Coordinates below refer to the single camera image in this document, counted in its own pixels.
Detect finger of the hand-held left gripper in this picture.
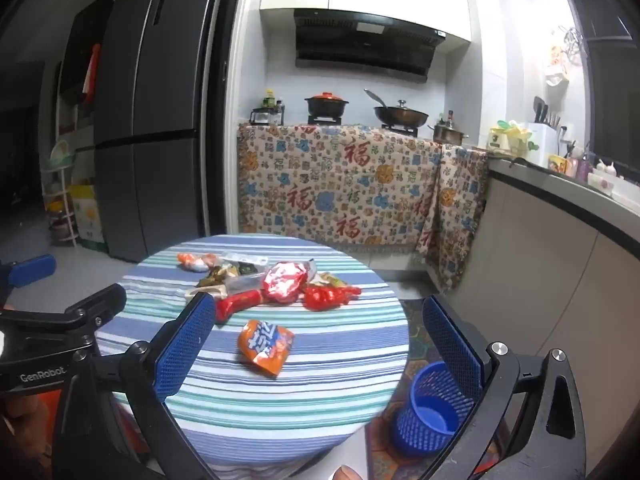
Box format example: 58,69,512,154
0,283,127,361
0,254,57,306

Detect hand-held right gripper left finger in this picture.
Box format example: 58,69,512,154
50,290,221,480

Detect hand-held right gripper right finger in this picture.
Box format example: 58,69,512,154
421,294,587,480

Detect red sausage wrapper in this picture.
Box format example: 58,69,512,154
215,289,266,324

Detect blue plastic mesh basket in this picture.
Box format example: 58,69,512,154
390,360,476,458

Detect orange snack packet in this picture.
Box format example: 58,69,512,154
236,320,296,378

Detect orange white wrapper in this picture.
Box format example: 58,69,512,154
177,252,218,273

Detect red silver wrapper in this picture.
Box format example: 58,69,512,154
262,260,311,306

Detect red packet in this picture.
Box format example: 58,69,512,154
304,282,362,312

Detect person's left hand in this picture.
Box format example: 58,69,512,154
0,397,53,480

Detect hexagon patterned floor mat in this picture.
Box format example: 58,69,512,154
365,297,501,480

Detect white tiered rack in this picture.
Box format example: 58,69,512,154
40,140,82,249

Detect yellow green cardboard box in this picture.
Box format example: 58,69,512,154
70,185,109,254

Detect green bowl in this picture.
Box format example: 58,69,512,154
47,140,77,169

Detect striped tablecloth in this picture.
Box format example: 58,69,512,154
95,234,411,471

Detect narrow printed cloth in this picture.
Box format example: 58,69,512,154
417,142,491,293

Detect grey refrigerator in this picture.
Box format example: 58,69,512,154
92,0,226,263

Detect large printed cloth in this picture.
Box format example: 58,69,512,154
236,122,443,256

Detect red hanging cloth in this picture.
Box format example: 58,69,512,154
83,44,102,106

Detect dark shelving unit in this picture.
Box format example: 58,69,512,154
52,0,118,151

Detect steel pot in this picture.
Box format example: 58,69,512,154
431,122,469,145

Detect pale yellow appliance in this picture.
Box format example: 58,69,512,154
487,120,535,158

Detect white knife holder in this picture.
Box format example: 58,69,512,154
525,96,564,168

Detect white containers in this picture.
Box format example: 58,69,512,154
590,159,625,197

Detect wok with lid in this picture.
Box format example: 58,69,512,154
364,89,430,128

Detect black countertop rack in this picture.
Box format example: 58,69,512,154
250,106,286,127

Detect black clay pot orange lid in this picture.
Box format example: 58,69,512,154
305,92,351,118

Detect dark window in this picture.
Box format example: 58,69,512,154
552,0,640,186

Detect black range hood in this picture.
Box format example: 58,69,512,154
293,8,446,83

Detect wall hung yellow holder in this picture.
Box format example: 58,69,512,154
544,25,586,87

